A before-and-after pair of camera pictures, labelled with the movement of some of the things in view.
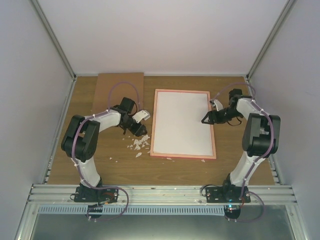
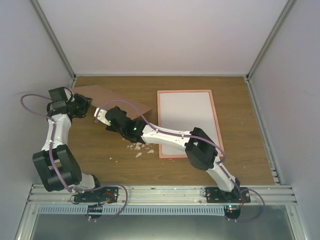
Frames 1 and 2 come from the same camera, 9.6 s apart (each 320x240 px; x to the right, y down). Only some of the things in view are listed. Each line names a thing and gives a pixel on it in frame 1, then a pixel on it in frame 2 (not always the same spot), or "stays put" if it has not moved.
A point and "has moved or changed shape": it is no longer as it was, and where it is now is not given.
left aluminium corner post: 42,15 stays put
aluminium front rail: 157,194 stays put
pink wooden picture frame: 177,130 stays put
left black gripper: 137,131 to 86,103
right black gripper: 212,114 to 124,111
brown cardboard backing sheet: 111,87 has moved or changed shape
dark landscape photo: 178,128 stays put
